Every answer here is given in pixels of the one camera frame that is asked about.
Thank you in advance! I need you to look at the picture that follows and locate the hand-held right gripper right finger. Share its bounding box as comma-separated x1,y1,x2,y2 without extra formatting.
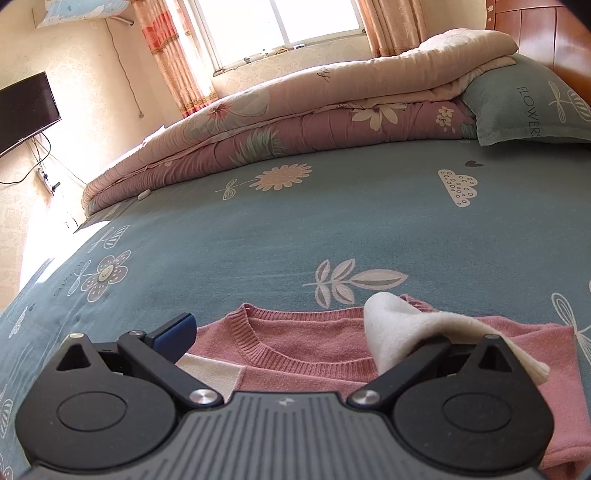
347,335,515,409

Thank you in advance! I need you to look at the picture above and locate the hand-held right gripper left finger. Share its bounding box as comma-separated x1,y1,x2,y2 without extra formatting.
55,313,225,411

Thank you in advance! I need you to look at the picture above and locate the pink and cream knit sweater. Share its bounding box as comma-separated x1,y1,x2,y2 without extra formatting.
178,292,591,480

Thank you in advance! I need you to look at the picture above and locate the blue floral bed sheet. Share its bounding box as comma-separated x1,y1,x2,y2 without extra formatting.
0,138,591,480

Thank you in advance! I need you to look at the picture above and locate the white power strip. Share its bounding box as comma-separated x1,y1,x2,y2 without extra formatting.
39,168,62,195

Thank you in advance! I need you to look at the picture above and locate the pink floral quilt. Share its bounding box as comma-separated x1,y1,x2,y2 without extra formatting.
82,28,518,217

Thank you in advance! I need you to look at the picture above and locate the black flat television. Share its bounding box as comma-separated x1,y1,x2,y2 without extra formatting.
0,71,62,158

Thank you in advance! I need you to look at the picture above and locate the blue-green printed pillow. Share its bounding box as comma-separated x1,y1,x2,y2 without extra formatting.
462,53,591,147

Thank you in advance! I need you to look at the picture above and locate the window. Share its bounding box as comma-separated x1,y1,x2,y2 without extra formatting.
178,0,370,78

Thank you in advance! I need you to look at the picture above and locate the air conditioner with blue cover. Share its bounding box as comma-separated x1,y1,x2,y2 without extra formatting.
34,0,136,30

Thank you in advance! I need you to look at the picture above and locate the wooden headboard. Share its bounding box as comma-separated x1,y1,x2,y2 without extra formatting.
482,0,591,93

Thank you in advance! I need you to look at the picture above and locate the black television cable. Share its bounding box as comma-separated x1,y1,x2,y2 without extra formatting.
0,134,88,186

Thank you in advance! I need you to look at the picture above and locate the thin wall cable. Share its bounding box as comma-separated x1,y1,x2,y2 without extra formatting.
105,18,145,119

